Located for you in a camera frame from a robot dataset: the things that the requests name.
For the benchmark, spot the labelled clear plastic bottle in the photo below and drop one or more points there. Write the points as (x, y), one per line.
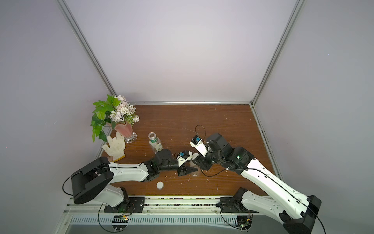
(155, 142)

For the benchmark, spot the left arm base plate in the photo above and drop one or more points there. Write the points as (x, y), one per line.
(130, 205)

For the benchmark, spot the right electronics board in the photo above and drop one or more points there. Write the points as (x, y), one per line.
(244, 223)

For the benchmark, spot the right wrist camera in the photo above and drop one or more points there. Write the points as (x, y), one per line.
(199, 145)

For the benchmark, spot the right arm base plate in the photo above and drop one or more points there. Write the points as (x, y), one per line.
(232, 205)

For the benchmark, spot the pink glass vase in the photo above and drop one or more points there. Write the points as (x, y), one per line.
(127, 132)

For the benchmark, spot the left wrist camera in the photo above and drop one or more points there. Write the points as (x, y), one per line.
(183, 157)

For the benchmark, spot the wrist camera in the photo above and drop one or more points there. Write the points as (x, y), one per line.
(199, 145)
(183, 157)

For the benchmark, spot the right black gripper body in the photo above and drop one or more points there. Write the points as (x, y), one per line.
(201, 163)

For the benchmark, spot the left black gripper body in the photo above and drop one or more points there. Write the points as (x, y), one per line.
(171, 165)

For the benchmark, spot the artificial flower bouquet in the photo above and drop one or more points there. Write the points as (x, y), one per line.
(112, 111)

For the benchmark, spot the white knitted work glove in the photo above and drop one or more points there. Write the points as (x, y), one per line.
(115, 147)

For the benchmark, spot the left electronics board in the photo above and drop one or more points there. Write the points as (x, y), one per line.
(119, 223)

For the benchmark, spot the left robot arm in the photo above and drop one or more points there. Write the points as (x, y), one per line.
(94, 181)

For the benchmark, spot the white bottle cap left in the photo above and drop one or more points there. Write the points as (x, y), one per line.
(160, 185)

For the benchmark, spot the electronics board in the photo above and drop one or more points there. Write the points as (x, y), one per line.
(244, 223)
(119, 223)

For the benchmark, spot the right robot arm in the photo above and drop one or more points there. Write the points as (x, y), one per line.
(295, 211)

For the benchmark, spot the aluminium front rail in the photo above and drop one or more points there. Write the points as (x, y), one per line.
(157, 205)

